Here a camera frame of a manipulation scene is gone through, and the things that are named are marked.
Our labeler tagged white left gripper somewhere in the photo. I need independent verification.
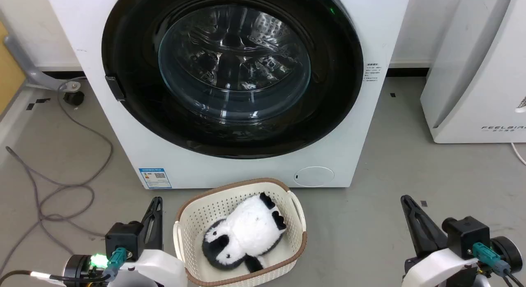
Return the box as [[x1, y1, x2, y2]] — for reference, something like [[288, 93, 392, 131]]
[[108, 197, 188, 287]]

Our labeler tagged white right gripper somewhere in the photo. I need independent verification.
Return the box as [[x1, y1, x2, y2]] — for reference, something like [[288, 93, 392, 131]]
[[400, 195, 481, 287]]

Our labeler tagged white front-load washing machine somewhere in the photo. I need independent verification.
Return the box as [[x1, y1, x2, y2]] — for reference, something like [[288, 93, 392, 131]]
[[44, 0, 411, 190]]

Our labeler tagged round black glass washer door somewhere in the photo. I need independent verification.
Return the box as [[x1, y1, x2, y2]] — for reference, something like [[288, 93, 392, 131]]
[[102, 0, 364, 159]]

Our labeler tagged cream perforated laundry basket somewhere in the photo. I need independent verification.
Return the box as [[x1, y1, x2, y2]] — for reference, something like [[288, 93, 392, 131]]
[[173, 178, 307, 287]]

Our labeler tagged blue energy label sticker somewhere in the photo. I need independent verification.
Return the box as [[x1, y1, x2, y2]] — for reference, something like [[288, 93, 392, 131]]
[[138, 168, 172, 189]]

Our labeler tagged black and white panda plush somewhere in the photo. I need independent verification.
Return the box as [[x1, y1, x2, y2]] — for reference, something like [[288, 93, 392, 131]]
[[201, 192, 287, 273]]

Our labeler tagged round white filter cover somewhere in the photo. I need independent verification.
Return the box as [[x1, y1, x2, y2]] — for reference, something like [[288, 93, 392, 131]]
[[294, 167, 335, 187]]

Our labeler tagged black caster wheel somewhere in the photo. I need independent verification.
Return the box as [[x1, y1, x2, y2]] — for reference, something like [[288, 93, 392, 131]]
[[63, 91, 85, 106]]

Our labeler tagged white air purifier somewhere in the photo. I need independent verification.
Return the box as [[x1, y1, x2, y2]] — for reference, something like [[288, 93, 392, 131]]
[[420, 0, 526, 144]]

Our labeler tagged small white text sticker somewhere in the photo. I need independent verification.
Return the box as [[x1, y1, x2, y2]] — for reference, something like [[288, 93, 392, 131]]
[[364, 63, 383, 83]]

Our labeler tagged grey metal stand leg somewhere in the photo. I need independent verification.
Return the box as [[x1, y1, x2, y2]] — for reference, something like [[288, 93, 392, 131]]
[[3, 34, 81, 93]]

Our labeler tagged yellow wooden board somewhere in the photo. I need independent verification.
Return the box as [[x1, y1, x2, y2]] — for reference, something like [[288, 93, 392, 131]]
[[0, 22, 27, 116]]

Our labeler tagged grey floor cable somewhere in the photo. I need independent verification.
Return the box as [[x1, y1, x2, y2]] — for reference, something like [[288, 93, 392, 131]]
[[0, 79, 114, 276]]

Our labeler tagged thin white cable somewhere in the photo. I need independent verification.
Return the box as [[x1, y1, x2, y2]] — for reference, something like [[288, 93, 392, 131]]
[[511, 143, 526, 166]]

